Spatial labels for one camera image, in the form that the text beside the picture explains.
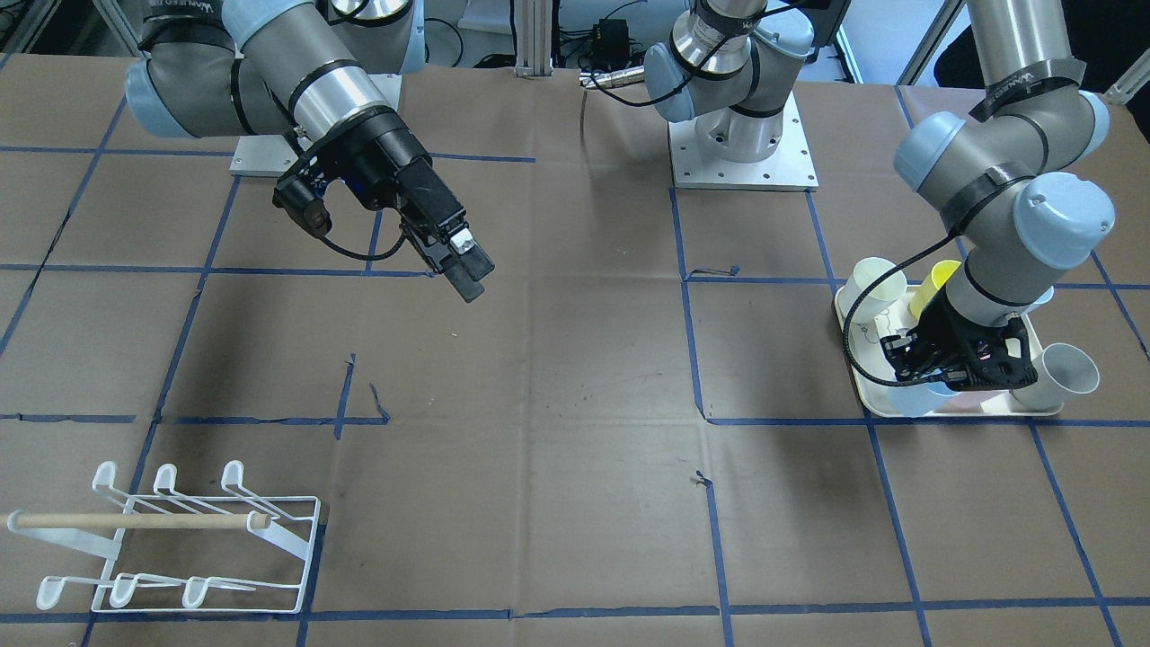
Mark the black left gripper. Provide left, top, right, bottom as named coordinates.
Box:
left=880, top=292, right=1034, bottom=392

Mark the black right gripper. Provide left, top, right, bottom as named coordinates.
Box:
left=305, top=106, right=495, bottom=303

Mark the light blue cup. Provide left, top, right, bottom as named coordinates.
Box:
left=887, top=382, right=959, bottom=417

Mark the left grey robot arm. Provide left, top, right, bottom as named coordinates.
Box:
left=880, top=1, right=1116, bottom=392

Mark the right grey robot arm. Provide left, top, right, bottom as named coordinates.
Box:
left=127, top=1, right=495, bottom=302

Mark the yellow cup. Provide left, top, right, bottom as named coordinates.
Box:
left=907, top=259, right=961, bottom=319

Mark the grey cup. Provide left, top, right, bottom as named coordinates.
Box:
left=1011, top=342, right=1101, bottom=411

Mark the cream white cup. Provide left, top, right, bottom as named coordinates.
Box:
left=836, top=257, right=907, bottom=326

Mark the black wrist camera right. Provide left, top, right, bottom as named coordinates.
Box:
left=273, top=172, right=332, bottom=239

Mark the white wire cup rack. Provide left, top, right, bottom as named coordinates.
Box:
left=5, top=460, right=322, bottom=616

